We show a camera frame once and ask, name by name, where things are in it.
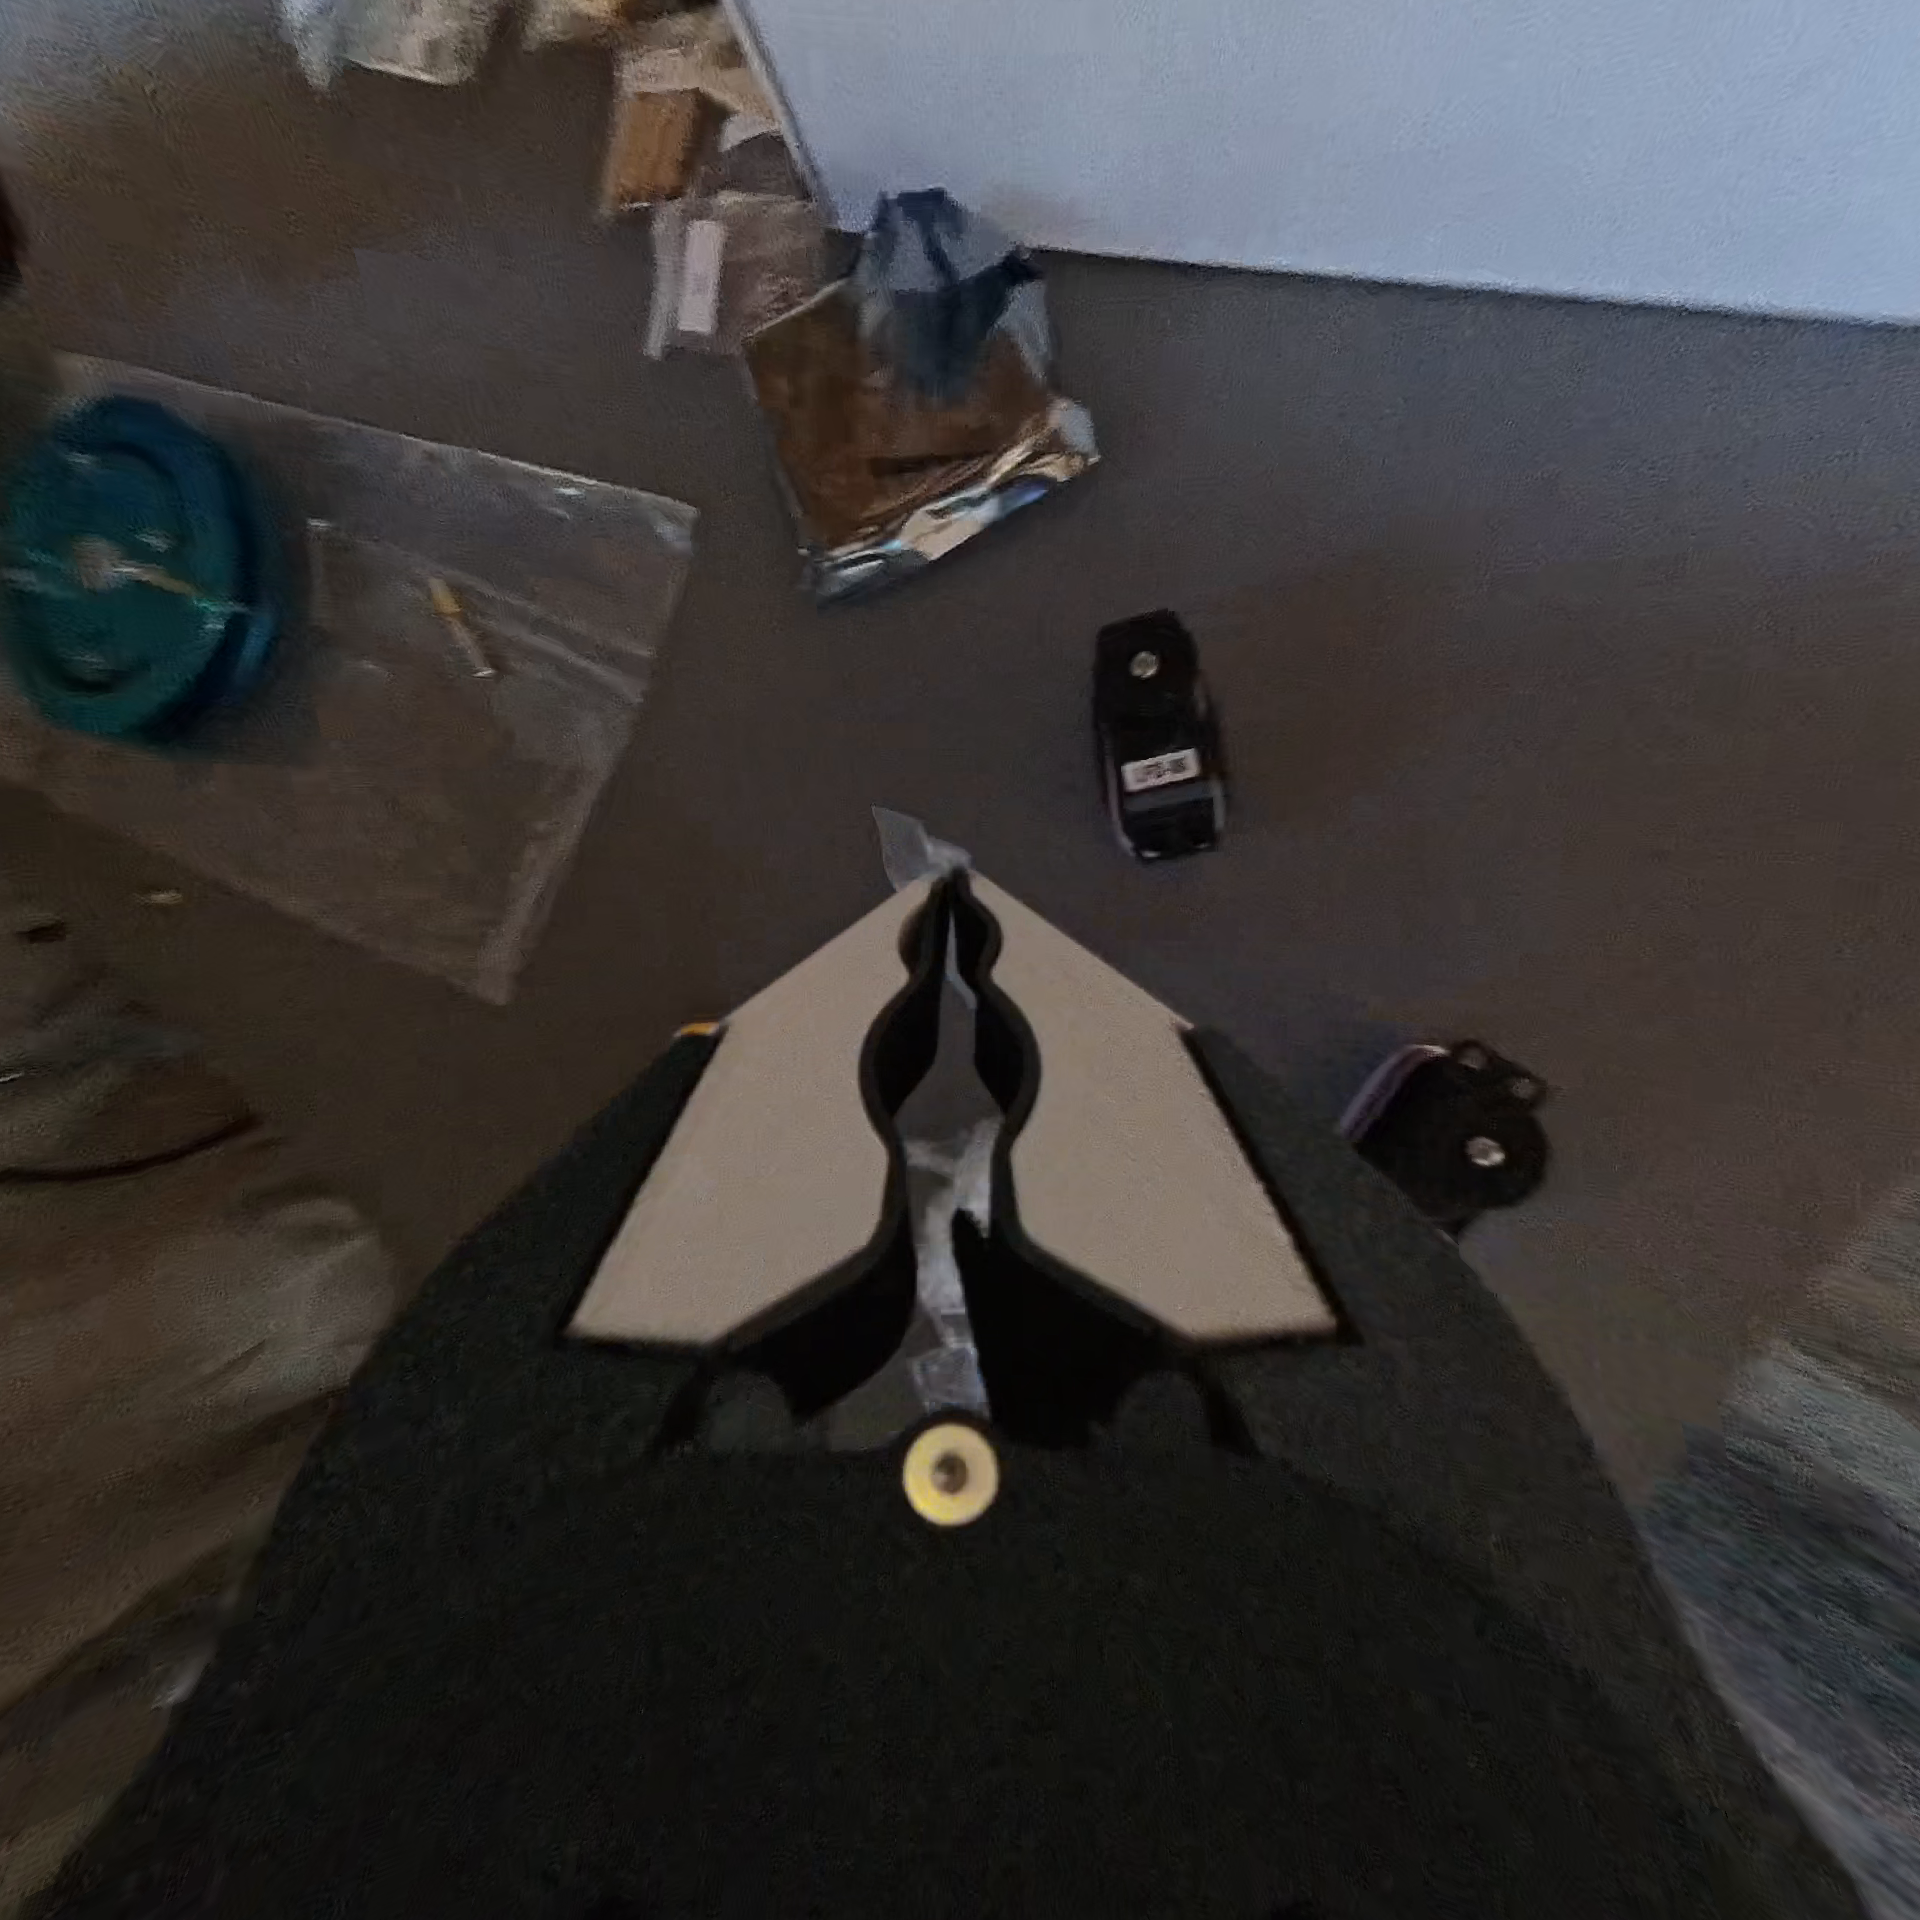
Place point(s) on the long loose brass standoff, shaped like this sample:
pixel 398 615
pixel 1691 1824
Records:
pixel 463 629

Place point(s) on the teal round turntable base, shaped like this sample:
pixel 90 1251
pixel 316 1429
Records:
pixel 136 586

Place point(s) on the black servo motor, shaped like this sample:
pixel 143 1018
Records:
pixel 1448 1147
pixel 1158 733

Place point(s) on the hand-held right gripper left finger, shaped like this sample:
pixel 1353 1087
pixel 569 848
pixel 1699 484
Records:
pixel 735 1200

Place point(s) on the large clear plastic bag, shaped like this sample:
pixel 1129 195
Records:
pixel 495 779

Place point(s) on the pile of small parts bags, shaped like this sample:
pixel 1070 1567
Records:
pixel 705 284

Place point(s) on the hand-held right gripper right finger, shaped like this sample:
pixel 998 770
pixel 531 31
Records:
pixel 1170 1200

